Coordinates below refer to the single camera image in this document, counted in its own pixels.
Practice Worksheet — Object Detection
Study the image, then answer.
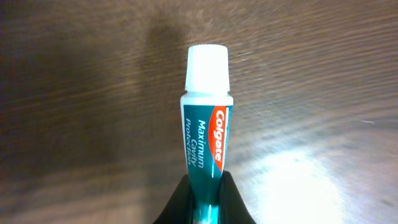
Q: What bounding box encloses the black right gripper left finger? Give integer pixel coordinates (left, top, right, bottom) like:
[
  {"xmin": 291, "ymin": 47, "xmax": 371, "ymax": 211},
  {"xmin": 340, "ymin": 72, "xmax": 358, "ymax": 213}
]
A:
[{"xmin": 153, "ymin": 174, "xmax": 194, "ymax": 224}]

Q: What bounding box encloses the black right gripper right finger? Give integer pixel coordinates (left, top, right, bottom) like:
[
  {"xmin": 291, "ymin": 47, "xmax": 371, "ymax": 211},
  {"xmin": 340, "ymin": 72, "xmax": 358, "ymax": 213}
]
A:
[{"xmin": 218, "ymin": 171, "xmax": 256, "ymax": 224}]

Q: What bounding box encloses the teal Colgate toothpaste tube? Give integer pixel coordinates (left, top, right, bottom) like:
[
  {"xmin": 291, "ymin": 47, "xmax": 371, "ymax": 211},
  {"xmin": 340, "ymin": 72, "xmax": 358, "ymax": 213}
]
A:
[{"xmin": 180, "ymin": 44, "xmax": 233, "ymax": 223}]

